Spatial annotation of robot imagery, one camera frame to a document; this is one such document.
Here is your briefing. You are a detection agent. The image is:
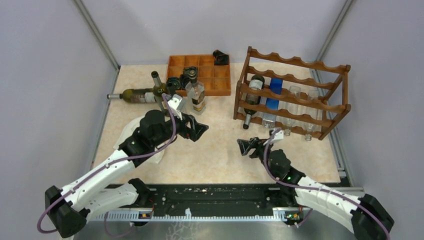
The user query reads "black part in tray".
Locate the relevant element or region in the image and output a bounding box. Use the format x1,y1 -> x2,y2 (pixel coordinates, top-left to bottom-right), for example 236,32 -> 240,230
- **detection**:
179,66 -> 198,89

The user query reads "black part behind tray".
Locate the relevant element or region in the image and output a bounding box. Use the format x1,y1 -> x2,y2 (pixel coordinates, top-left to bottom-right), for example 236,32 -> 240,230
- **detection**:
212,49 -> 230,66

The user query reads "wooden compartment tray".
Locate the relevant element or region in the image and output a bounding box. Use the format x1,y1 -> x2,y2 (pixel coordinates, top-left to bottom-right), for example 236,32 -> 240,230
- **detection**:
165,54 -> 231,96

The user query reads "lying green wine bottle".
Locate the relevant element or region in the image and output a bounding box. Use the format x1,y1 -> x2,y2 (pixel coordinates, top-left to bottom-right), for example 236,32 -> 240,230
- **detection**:
106,88 -> 157,104

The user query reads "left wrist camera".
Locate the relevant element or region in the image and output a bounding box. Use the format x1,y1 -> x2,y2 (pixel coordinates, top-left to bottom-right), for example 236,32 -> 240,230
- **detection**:
166,94 -> 186,120

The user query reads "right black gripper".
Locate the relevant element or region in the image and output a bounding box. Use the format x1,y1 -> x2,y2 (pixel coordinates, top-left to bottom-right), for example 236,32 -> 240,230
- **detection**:
237,136 -> 278,179

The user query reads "blue square glass bottle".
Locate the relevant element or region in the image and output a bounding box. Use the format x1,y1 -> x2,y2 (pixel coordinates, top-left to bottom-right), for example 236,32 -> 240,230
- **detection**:
262,78 -> 283,129

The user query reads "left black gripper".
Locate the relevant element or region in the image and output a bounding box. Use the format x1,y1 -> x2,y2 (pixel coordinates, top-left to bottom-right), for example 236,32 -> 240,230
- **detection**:
152,108 -> 209,147

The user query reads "wooden wine rack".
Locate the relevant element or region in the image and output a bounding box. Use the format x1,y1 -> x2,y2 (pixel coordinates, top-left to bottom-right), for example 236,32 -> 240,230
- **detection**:
232,46 -> 352,140

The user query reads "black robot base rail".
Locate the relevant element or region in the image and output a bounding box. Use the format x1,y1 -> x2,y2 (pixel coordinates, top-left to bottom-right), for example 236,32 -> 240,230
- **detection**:
117,182 -> 327,220

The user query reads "white cable duct strip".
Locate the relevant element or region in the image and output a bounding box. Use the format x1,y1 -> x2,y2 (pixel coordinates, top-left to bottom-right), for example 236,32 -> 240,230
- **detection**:
91,207 -> 304,223

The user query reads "small clear labelled bottle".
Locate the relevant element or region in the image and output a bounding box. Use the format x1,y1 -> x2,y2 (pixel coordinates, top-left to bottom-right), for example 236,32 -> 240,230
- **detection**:
185,78 -> 206,115

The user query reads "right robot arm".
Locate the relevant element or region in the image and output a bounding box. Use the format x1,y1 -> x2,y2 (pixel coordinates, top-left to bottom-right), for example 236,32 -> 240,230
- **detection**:
236,137 -> 395,240

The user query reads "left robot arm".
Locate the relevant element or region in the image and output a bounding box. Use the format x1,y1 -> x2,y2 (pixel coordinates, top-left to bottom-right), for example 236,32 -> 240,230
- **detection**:
37,109 -> 209,238

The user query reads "white folded cloth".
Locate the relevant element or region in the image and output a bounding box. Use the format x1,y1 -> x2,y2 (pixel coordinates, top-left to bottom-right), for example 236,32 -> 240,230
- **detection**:
113,115 -> 165,164

